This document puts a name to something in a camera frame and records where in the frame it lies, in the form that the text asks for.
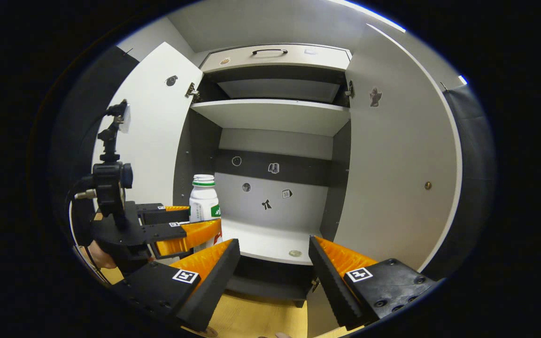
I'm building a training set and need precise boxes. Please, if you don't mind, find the white plastic bottle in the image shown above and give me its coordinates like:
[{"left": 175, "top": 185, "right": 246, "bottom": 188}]
[{"left": 189, "top": 174, "right": 224, "bottom": 254}]

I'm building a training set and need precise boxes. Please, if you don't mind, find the white cabinet shelf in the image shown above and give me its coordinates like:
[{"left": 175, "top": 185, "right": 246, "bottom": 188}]
[{"left": 191, "top": 99, "right": 351, "bottom": 137}]

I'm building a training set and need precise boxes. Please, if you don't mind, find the long ceiling light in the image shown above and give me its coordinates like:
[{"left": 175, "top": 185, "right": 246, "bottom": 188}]
[{"left": 334, "top": 0, "right": 407, "bottom": 33}]

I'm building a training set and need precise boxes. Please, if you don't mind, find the white cabinet door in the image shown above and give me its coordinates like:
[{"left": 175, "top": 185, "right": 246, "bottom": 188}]
[
  {"left": 334, "top": 23, "right": 463, "bottom": 273},
  {"left": 91, "top": 41, "right": 204, "bottom": 266}
]

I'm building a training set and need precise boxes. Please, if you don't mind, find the black backdrop cloth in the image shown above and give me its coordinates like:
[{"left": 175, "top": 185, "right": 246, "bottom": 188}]
[
  {"left": 50, "top": 46, "right": 139, "bottom": 245},
  {"left": 421, "top": 84, "right": 496, "bottom": 280}
]

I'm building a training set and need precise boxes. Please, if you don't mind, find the grey white cabinet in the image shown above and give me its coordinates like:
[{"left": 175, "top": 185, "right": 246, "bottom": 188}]
[{"left": 173, "top": 43, "right": 352, "bottom": 308}]

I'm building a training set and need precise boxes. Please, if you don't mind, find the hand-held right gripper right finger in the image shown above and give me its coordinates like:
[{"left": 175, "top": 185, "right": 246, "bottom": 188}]
[{"left": 308, "top": 236, "right": 440, "bottom": 330}]

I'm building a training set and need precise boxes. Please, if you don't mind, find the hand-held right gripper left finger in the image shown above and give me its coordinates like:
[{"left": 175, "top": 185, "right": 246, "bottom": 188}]
[{"left": 111, "top": 238, "right": 241, "bottom": 333}]

